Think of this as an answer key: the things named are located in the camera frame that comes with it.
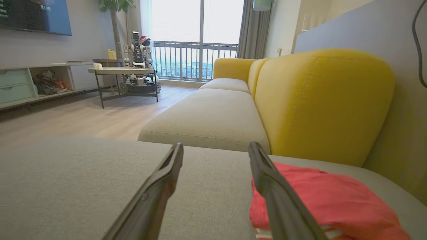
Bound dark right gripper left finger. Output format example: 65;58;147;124
102;142;184;240

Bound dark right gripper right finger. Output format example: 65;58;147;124
248;141;329;240

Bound red white basketball jersey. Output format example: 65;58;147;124
250;162;411;240

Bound large grey fabric sofa ottoman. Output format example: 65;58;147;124
0;136;427;240

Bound yellow sofa back cushion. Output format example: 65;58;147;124
247;58;271;100
255;49;396;168

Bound grey sofa seat cushion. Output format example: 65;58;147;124
199;78;251;94
138;88;271;154

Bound grey upholstered sofa back panel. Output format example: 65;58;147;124
294;0;427;206

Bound round coffee table black legs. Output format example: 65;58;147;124
88;66;159;109

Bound yellow sofa armrest cushion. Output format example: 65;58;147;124
213;58;256;83

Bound white low tv cabinet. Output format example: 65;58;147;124
0;61;99;111

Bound white black wheeled humanoid robot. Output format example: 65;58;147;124
119;31;162;95

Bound dark clutter pile in cabinet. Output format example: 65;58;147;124
32;70;70;96

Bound grey balcony railing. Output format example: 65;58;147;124
152;40;240;83

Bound grey curtain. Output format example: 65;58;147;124
236;0;274;60

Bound pale green cabinet drawer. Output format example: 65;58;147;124
0;69;30;87
0;85;35;105

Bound tall green indoor plant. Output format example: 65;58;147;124
98;0;136;61

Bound sheer white curtain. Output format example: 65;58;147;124
126;0;154;44

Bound teal floor lamp shade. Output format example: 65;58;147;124
252;0;274;12

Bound grey window frame post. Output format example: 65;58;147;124
198;0;205;82

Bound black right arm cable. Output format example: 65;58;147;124
412;0;427;89

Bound wall mounted television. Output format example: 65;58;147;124
0;0;73;37

